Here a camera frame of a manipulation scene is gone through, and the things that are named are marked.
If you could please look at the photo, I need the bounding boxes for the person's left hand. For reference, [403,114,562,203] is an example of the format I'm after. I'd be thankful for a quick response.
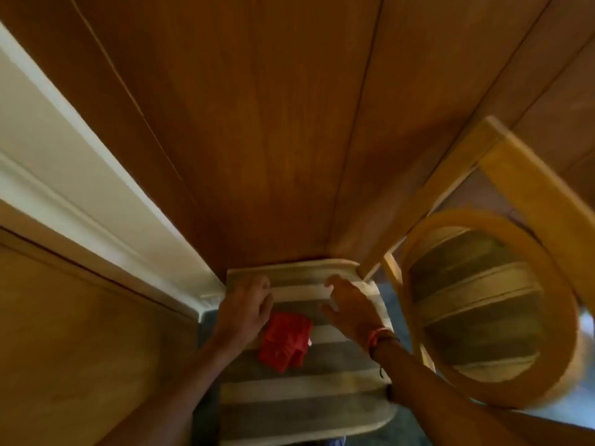
[211,274,275,354]

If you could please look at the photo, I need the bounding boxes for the person's right hand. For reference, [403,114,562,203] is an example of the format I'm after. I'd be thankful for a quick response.
[322,274,397,354]

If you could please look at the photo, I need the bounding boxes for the person's left forearm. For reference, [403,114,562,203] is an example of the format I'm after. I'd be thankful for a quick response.
[95,336,249,446]

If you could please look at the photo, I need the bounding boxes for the person's right forearm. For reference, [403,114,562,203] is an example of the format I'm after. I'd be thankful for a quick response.
[371,338,533,446]

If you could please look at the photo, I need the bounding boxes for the red cloth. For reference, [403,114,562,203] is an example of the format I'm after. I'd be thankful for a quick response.
[258,312,313,375]

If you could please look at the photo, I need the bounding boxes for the orange wristband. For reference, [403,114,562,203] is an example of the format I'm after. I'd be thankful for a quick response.
[365,327,400,361]

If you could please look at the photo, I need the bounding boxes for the striped chair seat cushion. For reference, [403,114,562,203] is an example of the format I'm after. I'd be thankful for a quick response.
[408,229,550,384]
[218,258,399,446]

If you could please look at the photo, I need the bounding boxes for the light wooden cabinet panel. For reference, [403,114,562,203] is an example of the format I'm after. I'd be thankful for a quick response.
[0,199,201,446]

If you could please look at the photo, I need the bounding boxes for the white window sill trim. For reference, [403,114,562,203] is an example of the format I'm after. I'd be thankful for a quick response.
[0,22,227,322]

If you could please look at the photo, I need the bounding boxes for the wooden chair with round back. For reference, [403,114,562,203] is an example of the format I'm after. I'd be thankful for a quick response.
[357,115,595,411]

